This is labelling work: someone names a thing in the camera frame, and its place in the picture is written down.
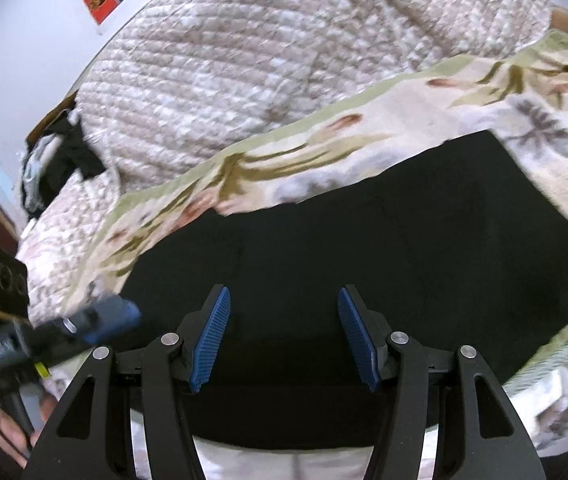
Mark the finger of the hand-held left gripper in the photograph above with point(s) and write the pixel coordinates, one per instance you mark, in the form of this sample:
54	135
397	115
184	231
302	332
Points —
99	317

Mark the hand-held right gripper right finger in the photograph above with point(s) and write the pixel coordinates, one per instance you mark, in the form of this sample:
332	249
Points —
359	340

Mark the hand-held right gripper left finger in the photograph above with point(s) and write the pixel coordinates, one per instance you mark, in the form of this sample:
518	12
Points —
211	340

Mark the black pants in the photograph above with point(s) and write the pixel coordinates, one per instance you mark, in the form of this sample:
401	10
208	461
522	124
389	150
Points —
314	240

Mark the person's left hand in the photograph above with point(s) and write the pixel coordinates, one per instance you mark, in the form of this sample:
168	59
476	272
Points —
4	430

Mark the light grey cloth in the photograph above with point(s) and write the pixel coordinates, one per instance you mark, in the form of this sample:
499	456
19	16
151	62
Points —
39	170

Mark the dark cloth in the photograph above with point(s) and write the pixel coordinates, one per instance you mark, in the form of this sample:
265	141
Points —
71	160

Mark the floral fleece blanket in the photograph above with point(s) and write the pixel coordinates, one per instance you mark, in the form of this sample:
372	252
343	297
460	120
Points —
314	135

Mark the quilted floral bedspread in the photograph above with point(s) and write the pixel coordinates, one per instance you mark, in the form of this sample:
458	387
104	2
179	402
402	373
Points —
264	50

